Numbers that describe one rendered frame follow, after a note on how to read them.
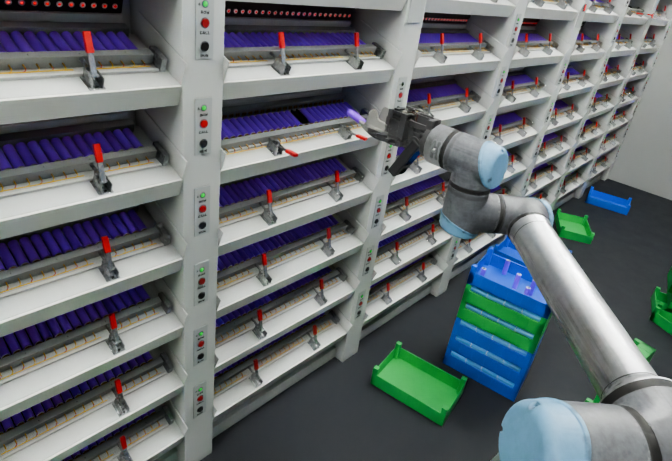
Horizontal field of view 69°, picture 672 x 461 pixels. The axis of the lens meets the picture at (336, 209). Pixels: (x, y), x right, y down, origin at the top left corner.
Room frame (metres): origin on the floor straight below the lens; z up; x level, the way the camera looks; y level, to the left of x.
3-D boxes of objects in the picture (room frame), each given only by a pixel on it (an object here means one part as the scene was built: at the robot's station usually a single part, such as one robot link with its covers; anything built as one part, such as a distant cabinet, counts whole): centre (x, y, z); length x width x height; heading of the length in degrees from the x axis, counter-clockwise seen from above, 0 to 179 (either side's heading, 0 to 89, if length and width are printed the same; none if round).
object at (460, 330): (1.58, -0.71, 0.20); 0.30 x 0.20 x 0.08; 58
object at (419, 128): (1.12, -0.15, 1.08); 0.12 x 0.08 x 0.09; 50
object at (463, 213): (1.01, -0.29, 0.95); 0.12 x 0.09 x 0.12; 96
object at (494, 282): (1.58, -0.71, 0.44); 0.30 x 0.20 x 0.08; 58
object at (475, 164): (1.01, -0.28, 1.06); 0.12 x 0.09 x 0.10; 50
